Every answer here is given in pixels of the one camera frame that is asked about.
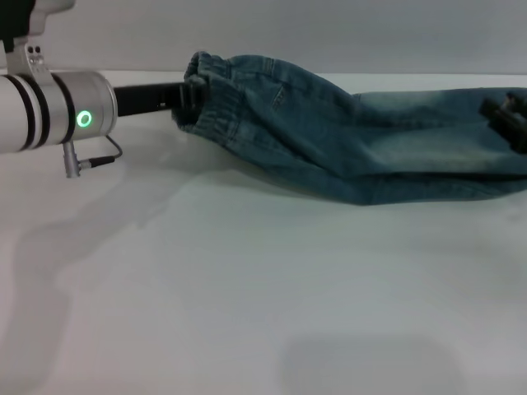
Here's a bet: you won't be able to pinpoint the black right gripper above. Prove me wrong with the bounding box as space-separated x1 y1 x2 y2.
478 92 527 156

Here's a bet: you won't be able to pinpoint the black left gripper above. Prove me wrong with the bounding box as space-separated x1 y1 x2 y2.
112 77 209 119

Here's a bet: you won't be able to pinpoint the blue denim shorts with embroidery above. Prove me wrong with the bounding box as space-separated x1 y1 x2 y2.
170 50 527 207

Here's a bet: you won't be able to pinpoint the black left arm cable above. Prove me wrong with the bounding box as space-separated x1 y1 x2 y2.
76 135 124 166

